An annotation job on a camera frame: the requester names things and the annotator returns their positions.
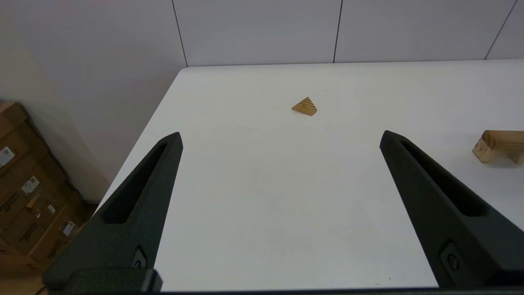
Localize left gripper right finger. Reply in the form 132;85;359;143
379;130;524;288

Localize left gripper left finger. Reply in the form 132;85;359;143
41;131;183;292

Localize arched wooden building block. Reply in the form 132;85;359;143
472;138;524;165

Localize rectangular wooden building block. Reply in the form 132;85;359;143
483;130;524;147

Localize triangular wooden building block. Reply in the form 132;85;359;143
291;97;318;116

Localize cardboard box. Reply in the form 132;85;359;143
0;238;47;295
0;168;97;271
0;101;68;205

